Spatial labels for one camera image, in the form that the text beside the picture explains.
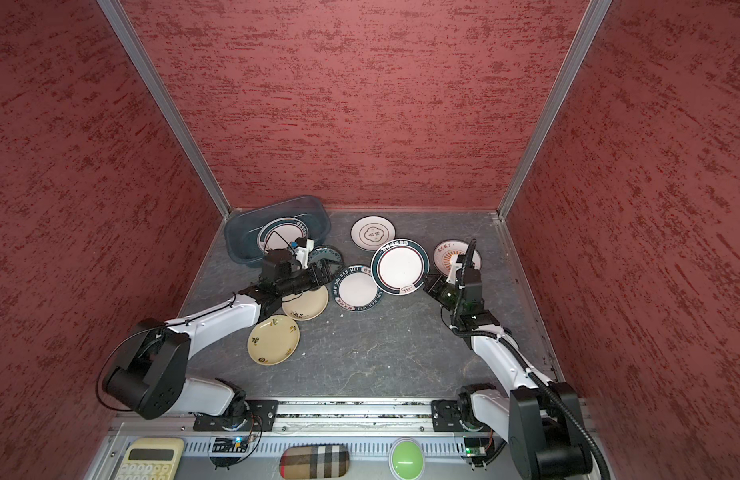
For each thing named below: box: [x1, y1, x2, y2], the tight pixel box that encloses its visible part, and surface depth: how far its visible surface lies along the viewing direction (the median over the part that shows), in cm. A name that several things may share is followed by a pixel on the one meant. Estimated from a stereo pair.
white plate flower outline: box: [350, 215, 396, 251], surface depth 116 cm
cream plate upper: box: [282, 285, 329, 321], surface depth 94 cm
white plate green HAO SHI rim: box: [332, 265, 383, 312], surface depth 100 cm
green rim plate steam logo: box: [257, 217, 309, 253], surface depth 116 cm
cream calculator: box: [114, 437, 185, 480], surface depth 68 cm
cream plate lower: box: [247, 315, 301, 366], surface depth 87 cm
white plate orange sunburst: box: [434, 239, 483, 276], surface depth 110 cm
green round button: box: [388, 437, 426, 480], surface depth 69 cm
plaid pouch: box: [279, 445, 350, 479], surface depth 67 cm
